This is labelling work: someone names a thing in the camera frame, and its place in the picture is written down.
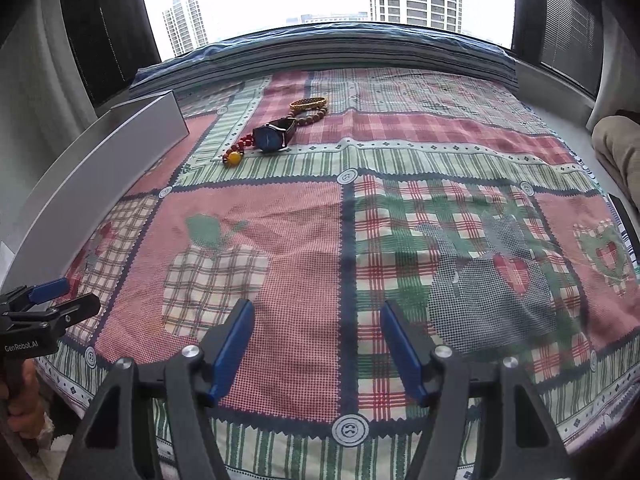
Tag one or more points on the blue striped folded blanket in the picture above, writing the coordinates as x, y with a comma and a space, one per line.
329, 46

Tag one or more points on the white left curtain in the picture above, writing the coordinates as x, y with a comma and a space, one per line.
38, 68

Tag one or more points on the white right curtain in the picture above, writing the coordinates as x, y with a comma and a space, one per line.
619, 82

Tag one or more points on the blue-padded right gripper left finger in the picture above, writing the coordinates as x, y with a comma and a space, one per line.
196, 379

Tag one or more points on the gold chain bangle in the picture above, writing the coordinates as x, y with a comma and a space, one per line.
313, 103

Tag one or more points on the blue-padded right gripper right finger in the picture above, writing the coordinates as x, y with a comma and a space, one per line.
438, 379

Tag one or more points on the white curtain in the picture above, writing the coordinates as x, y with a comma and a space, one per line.
38, 68
619, 82

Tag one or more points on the person's left hand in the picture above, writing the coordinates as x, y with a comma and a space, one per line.
25, 409

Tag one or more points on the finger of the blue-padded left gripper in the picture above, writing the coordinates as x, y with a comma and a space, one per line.
40, 294
72, 312

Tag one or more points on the white cardboard box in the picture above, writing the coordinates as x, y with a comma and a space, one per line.
85, 182

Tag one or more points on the beige pillow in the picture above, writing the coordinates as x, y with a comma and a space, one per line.
616, 141

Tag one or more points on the patchwork plaid quilt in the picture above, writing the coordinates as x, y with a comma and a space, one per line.
441, 192

